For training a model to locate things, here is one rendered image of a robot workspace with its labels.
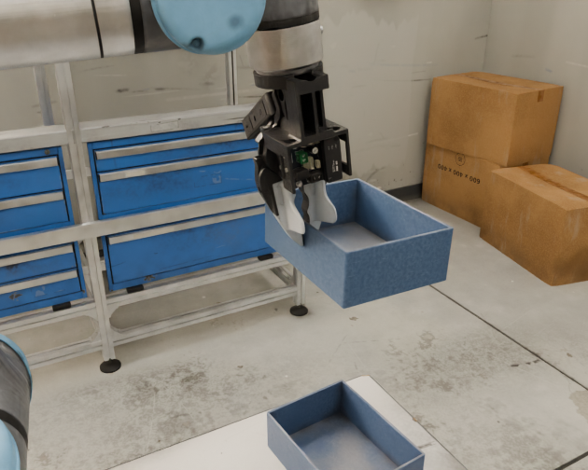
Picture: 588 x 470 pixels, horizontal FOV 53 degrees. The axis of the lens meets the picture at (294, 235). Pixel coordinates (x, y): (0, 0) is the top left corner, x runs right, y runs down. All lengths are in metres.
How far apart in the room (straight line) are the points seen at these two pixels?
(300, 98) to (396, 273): 0.23
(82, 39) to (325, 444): 0.76
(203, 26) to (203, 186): 1.81
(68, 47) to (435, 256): 0.46
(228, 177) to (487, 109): 1.72
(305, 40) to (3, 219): 1.62
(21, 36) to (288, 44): 0.25
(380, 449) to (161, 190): 1.40
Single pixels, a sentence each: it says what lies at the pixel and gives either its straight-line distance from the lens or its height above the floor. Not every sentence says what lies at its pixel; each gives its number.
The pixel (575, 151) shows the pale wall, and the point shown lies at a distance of 3.68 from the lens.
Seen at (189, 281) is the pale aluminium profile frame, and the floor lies 0.30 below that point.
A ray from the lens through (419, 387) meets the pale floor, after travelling 2.27.
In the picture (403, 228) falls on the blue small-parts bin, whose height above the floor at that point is 1.10.
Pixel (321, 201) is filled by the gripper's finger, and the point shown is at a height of 1.16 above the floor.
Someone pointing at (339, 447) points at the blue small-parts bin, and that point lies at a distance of 1.01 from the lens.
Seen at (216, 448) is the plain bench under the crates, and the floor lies 0.70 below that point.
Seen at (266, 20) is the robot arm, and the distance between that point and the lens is 0.57.
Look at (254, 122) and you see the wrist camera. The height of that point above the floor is 1.25.
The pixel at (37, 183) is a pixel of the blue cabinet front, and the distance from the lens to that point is 2.06.
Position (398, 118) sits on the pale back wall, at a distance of 3.70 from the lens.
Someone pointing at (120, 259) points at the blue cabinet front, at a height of 0.44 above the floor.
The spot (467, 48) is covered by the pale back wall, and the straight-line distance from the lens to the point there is 3.96.
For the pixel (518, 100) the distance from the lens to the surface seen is 3.35.
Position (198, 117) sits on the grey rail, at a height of 0.93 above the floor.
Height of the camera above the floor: 1.41
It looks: 25 degrees down
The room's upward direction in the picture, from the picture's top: straight up
